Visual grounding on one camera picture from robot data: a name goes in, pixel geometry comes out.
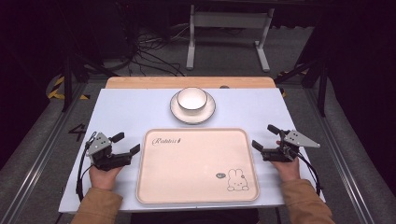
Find black tripod stand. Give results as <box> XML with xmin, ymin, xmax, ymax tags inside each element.
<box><xmin>274</xmin><ymin>46</ymin><xmax>330</xmax><ymax>119</ymax></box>
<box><xmin>61</xmin><ymin>43</ymin><xmax>120</xmax><ymax>114</ymax></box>

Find white round plate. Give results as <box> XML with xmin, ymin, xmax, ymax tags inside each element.
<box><xmin>169</xmin><ymin>91</ymin><xmax>217</xmax><ymax>125</ymax></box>

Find person's right hand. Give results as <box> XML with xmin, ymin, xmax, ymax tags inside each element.
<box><xmin>270</xmin><ymin>139</ymin><xmax>302</xmax><ymax>183</ymax></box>

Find person's left hand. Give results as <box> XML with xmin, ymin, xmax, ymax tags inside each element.
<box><xmin>88</xmin><ymin>164</ymin><xmax>126</xmax><ymax>191</ymax></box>

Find pink tray with rabbit print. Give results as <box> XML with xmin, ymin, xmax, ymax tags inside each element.
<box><xmin>135</xmin><ymin>127</ymin><xmax>261</xmax><ymax>205</ymax></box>

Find black floor cables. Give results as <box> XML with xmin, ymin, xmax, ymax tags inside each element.
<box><xmin>122</xmin><ymin>21</ymin><xmax>190</xmax><ymax>77</ymax></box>

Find white board table cover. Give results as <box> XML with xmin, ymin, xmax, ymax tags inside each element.
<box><xmin>58</xmin><ymin>87</ymin><xmax>326</xmax><ymax>215</ymax></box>

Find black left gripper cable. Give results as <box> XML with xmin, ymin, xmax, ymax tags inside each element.
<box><xmin>75</xmin><ymin>132</ymin><xmax>98</xmax><ymax>203</ymax></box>

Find white metal stand frame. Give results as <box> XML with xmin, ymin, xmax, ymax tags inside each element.
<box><xmin>185</xmin><ymin>4</ymin><xmax>276</xmax><ymax>74</ymax></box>

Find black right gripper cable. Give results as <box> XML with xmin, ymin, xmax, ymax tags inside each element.
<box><xmin>296</xmin><ymin>151</ymin><xmax>323</xmax><ymax>197</ymax></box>

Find metal floor rail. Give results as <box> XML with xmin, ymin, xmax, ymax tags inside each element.
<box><xmin>303</xmin><ymin>88</ymin><xmax>379</xmax><ymax>224</ymax></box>
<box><xmin>0</xmin><ymin>83</ymin><xmax>90</xmax><ymax>224</ymax></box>

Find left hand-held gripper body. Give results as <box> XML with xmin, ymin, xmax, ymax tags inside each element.
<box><xmin>85</xmin><ymin>132</ymin><xmax>133</xmax><ymax>172</ymax></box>

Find white bowl with dark rim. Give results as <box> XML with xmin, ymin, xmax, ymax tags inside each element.
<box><xmin>176</xmin><ymin>86</ymin><xmax>209</xmax><ymax>114</ymax></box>

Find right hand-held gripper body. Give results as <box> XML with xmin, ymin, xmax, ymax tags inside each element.
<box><xmin>262</xmin><ymin>129</ymin><xmax>321</xmax><ymax>163</ymax></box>

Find yellow black floor tape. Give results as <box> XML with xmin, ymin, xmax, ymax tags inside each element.
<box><xmin>46</xmin><ymin>75</ymin><xmax>92</xmax><ymax>101</ymax></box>

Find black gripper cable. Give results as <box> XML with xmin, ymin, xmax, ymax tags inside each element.
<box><xmin>75</xmin><ymin>132</ymin><xmax>98</xmax><ymax>203</ymax></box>
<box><xmin>296</xmin><ymin>151</ymin><xmax>323</xmax><ymax>197</ymax></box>

